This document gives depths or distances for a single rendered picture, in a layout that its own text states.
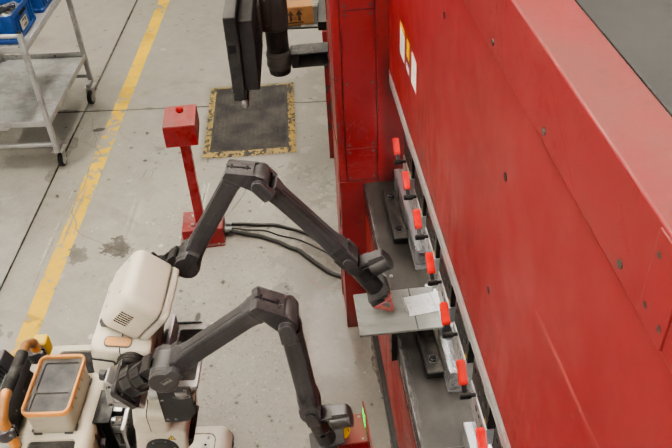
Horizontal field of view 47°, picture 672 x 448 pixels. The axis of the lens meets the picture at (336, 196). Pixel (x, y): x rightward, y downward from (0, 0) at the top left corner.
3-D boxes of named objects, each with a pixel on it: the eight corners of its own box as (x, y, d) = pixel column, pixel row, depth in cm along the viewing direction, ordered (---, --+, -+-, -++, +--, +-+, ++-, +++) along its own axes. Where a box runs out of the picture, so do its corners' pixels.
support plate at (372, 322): (353, 296, 257) (353, 294, 256) (431, 288, 258) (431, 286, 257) (360, 337, 243) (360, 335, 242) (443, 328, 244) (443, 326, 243)
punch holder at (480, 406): (468, 399, 200) (472, 357, 190) (500, 395, 201) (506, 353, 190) (483, 449, 188) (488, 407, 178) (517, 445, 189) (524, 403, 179)
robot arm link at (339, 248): (250, 168, 225) (245, 190, 216) (264, 157, 223) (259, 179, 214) (348, 255, 243) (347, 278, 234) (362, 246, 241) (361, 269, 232)
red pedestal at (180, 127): (182, 227, 444) (154, 102, 393) (226, 222, 445) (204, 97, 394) (180, 250, 428) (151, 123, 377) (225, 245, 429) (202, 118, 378)
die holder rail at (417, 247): (393, 187, 321) (393, 169, 315) (408, 186, 321) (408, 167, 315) (415, 270, 282) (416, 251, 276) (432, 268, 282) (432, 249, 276)
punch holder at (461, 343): (451, 340, 216) (454, 298, 206) (481, 337, 216) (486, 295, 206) (464, 383, 204) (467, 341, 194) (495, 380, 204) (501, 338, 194)
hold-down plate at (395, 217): (382, 196, 317) (382, 190, 315) (395, 194, 317) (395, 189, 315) (394, 244, 293) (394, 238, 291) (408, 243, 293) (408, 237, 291)
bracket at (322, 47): (291, 58, 358) (289, 44, 353) (343, 53, 359) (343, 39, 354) (296, 103, 326) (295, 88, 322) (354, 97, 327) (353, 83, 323)
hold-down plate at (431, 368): (410, 310, 266) (410, 303, 264) (425, 308, 267) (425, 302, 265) (427, 379, 243) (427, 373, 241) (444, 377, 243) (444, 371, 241)
